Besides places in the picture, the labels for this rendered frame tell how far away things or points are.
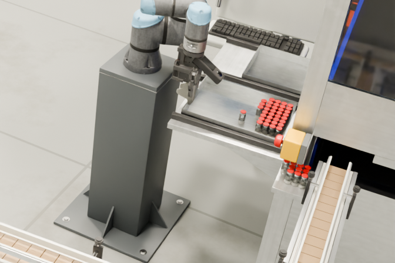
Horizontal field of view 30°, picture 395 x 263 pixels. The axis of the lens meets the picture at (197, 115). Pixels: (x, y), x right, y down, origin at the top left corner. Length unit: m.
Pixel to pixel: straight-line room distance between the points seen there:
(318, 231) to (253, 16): 1.44
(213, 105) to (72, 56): 2.04
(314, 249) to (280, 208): 0.48
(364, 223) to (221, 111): 0.60
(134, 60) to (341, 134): 0.94
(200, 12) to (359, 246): 0.92
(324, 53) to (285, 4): 1.11
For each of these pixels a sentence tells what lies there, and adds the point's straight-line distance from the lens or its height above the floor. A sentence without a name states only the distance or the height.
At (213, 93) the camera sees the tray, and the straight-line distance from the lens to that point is 2.63.
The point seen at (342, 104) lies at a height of 1.15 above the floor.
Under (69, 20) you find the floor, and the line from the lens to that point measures 4.88.
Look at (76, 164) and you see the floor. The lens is 3.63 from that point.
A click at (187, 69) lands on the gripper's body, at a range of 2.40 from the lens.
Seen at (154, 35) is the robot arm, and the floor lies 0.95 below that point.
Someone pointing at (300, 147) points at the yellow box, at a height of 1.02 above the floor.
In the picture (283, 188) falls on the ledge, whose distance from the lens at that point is 2.27.
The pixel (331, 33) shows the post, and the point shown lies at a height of 1.36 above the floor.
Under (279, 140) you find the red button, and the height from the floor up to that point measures 1.01.
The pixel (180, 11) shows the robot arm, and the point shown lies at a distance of 2.41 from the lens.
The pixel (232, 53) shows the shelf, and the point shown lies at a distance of 2.91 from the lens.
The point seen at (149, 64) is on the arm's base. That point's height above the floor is 0.82.
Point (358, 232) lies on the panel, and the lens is 2.47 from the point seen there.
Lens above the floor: 2.27
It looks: 34 degrees down
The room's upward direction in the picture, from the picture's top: 10 degrees clockwise
